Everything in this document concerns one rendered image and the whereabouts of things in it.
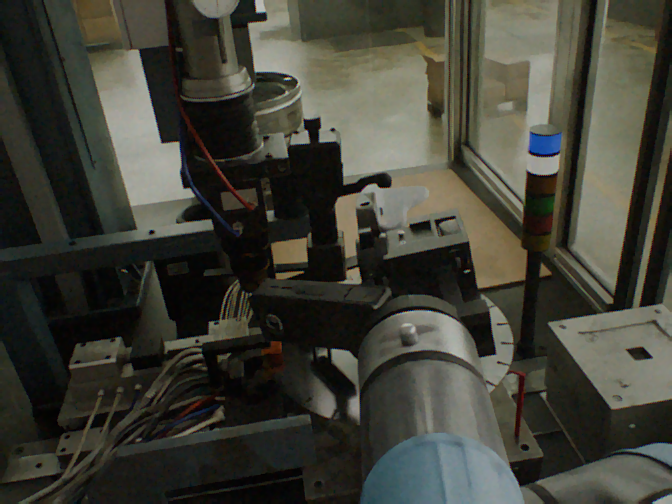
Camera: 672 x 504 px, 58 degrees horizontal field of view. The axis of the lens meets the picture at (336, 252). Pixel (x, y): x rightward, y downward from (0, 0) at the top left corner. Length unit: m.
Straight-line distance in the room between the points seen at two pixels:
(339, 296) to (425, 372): 0.11
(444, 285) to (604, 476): 0.15
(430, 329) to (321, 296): 0.10
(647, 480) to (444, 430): 0.16
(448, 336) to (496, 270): 0.99
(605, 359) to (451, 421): 0.62
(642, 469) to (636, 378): 0.47
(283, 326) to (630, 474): 0.24
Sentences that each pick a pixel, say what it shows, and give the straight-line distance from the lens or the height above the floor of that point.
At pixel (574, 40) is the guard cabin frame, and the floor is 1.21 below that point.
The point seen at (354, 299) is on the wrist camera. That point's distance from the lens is 0.42.
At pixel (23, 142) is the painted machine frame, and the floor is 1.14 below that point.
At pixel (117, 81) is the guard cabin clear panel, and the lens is 1.80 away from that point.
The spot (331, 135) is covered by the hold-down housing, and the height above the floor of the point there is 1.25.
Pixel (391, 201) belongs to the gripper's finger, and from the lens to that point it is 0.52.
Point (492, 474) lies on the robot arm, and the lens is 0.30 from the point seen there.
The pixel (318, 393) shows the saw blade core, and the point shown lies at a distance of 0.77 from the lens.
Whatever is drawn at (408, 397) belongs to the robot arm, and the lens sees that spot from 0.32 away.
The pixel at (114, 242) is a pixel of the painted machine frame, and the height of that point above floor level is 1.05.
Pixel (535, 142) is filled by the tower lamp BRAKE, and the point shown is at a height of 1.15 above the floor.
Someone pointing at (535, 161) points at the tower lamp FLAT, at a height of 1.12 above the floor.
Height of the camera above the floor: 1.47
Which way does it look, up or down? 30 degrees down
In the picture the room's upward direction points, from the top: 6 degrees counter-clockwise
